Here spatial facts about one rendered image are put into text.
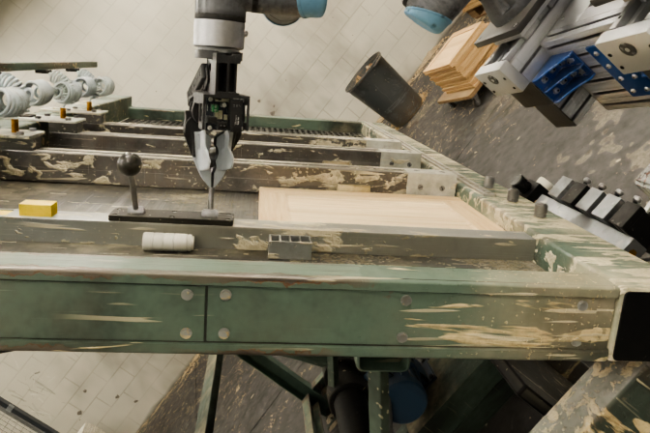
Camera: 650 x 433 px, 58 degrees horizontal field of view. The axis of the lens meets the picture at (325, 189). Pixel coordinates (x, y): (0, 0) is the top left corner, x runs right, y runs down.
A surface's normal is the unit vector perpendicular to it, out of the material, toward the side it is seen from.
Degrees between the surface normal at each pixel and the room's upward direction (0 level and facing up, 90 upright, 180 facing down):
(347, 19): 90
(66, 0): 90
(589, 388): 0
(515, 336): 90
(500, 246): 90
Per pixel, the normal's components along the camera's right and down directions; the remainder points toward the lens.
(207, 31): -0.30, 0.18
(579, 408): -0.76, -0.62
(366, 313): 0.11, 0.22
